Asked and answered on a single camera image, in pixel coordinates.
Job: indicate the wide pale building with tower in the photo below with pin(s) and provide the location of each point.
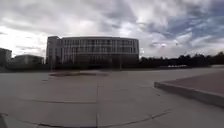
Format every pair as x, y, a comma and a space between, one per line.
96, 50

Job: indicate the small grass patch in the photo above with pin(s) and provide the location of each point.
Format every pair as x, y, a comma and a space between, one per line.
78, 74

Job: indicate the grey concrete slab plaza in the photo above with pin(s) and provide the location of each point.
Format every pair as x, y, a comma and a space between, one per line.
83, 93

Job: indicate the distant line of trees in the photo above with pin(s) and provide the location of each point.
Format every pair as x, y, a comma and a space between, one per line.
186, 61

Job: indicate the low distant building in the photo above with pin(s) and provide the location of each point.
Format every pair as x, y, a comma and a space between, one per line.
28, 60

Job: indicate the raised concrete platform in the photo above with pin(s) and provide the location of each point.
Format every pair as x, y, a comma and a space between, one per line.
203, 85

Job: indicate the dark distant building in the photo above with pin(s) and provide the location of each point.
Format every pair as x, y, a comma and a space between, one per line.
5, 56

